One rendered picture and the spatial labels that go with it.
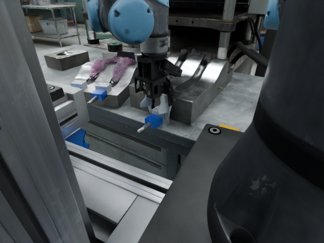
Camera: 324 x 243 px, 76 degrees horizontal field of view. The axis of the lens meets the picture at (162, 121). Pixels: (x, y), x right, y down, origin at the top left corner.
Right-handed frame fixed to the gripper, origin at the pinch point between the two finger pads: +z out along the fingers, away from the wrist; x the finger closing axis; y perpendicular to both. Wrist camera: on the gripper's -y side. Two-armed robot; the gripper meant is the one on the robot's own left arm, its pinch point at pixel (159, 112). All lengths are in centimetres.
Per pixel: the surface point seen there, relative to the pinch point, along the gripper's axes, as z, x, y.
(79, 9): 31, -800, -492
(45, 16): 46, -839, -370
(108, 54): -5, -55, -25
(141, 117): 4.6, -7.6, 0.8
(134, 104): 3.2, -14.8, -3.0
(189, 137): 4.7, 12.1, 0.2
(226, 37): -11, -12, -78
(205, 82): -3.7, 3.6, -24.8
